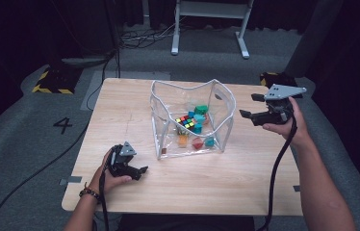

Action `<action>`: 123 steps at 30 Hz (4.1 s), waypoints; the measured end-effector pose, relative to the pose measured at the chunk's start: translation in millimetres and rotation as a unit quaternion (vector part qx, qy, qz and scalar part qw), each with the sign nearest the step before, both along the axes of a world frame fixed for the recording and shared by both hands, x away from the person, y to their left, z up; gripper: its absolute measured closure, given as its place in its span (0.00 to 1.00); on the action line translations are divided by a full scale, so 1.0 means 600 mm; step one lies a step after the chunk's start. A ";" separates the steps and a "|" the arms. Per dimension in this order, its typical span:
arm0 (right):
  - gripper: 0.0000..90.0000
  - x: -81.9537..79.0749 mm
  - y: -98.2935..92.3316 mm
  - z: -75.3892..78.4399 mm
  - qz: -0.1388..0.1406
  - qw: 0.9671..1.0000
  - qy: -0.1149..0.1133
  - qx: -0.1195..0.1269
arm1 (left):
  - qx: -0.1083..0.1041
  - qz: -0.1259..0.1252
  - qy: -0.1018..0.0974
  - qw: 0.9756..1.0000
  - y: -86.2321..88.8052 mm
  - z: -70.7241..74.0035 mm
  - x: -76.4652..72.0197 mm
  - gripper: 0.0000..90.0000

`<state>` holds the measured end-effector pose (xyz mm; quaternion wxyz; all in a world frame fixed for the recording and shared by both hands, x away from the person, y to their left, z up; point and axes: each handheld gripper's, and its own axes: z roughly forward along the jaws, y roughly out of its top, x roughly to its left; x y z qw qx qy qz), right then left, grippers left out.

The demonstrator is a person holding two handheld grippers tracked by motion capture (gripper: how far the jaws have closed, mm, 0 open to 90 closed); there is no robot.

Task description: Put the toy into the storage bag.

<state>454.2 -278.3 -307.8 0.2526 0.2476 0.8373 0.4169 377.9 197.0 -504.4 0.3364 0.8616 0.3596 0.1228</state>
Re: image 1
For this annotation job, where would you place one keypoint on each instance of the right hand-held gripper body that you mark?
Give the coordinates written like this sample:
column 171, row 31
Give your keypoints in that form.
column 277, row 112

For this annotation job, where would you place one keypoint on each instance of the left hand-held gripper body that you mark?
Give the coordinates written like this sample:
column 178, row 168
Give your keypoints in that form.
column 118, row 166

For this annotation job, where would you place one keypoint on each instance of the green toy block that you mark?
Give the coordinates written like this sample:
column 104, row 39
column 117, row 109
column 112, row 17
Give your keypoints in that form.
column 201, row 109

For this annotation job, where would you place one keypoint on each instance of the small light blue toy block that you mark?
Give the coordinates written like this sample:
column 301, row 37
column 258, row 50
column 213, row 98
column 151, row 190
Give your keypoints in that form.
column 209, row 141

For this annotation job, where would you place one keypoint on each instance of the teal toy block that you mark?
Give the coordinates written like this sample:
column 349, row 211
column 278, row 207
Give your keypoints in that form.
column 199, row 118
column 197, row 128

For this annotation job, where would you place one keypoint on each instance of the orange toy block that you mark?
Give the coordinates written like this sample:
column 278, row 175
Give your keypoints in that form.
column 183, row 140

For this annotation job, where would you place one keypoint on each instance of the multicoloured puzzle cube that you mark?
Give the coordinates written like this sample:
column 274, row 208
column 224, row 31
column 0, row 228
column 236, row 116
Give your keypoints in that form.
column 185, row 122

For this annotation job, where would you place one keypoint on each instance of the clear plastic bag white trim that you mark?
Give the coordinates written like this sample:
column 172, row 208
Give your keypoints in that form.
column 168, row 106

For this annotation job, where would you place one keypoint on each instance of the person's left hand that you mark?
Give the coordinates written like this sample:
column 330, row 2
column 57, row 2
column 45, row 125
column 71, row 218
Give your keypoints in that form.
column 104, row 181

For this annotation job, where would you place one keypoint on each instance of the person's right hand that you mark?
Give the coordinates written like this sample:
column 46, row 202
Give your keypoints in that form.
column 292, row 131

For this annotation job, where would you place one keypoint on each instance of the grey tape piece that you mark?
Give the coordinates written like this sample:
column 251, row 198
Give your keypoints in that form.
column 73, row 180
column 296, row 188

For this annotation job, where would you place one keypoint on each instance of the person's dark clothing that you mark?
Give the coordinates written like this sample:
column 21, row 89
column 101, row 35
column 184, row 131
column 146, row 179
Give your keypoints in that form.
column 184, row 224

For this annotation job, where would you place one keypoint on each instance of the dark grey curtain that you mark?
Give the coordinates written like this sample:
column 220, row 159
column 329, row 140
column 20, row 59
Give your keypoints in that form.
column 316, row 38

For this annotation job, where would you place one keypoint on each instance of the white metal stand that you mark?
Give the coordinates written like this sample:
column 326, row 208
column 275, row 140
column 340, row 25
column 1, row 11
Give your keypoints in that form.
column 211, row 9

